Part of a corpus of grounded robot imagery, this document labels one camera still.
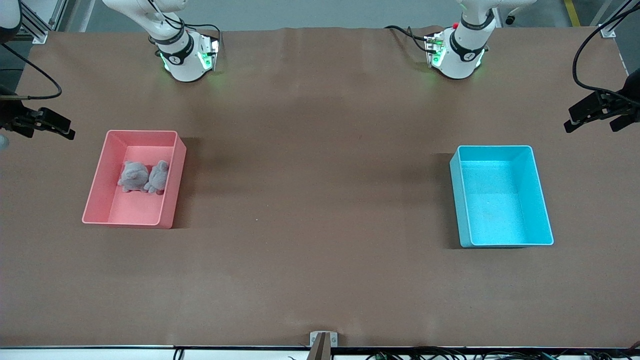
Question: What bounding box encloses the round grey plush toy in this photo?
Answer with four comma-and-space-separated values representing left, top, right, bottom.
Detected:
117, 160, 151, 193

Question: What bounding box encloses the slim grey plush toy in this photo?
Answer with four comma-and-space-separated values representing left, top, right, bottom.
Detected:
143, 159, 171, 195

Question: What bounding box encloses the pink plastic box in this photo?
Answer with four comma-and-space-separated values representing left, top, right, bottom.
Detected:
81, 129, 187, 230

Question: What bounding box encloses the blue plastic box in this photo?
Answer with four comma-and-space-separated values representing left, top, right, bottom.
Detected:
449, 145, 555, 249

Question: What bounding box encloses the metal base connector plate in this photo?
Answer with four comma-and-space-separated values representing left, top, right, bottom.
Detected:
424, 31, 447, 69
199, 32, 221, 72

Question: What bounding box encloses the brown table mat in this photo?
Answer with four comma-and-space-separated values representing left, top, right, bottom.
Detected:
0, 26, 640, 348

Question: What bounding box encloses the aluminium frame profile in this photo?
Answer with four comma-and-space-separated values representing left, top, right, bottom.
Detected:
19, 0, 68, 45
590, 0, 632, 39

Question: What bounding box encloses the black base cable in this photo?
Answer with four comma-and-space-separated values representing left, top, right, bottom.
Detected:
147, 0, 224, 53
384, 24, 436, 55

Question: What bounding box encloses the grey metal bracket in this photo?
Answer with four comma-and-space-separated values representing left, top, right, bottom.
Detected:
309, 331, 339, 348

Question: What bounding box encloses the brown camera post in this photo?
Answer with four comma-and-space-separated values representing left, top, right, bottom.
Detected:
306, 332, 332, 360

